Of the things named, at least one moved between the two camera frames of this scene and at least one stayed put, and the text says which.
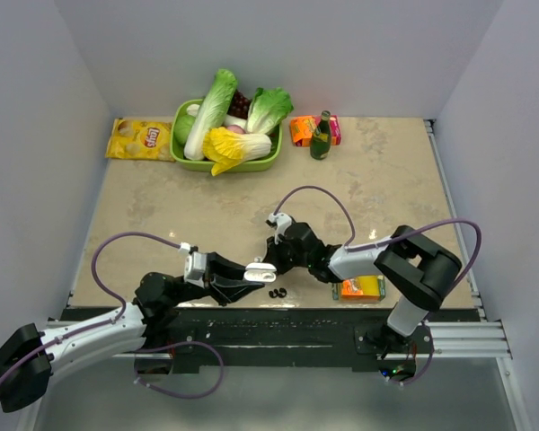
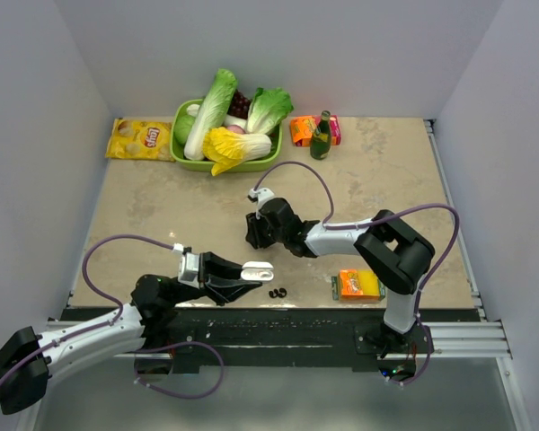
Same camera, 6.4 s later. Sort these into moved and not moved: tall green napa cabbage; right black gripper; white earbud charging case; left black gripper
Moved: right black gripper
Not moved: white earbud charging case; tall green napa cabbage; left black gripper
